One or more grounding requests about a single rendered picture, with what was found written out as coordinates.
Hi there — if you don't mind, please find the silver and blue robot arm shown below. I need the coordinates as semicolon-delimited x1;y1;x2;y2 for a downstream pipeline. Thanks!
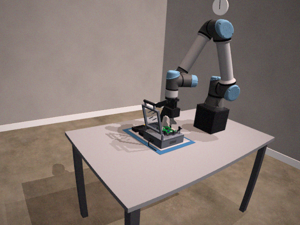
165;19;240;110

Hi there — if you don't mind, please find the green circuit board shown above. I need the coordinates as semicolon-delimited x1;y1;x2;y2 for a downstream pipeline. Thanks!
163;126;176;133

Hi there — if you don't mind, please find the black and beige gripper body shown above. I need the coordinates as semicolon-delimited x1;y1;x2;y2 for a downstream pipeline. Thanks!
163;96;180;118

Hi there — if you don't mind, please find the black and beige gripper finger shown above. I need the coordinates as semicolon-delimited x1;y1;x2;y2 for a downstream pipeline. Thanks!
160;110;168;130
169;118;177;128

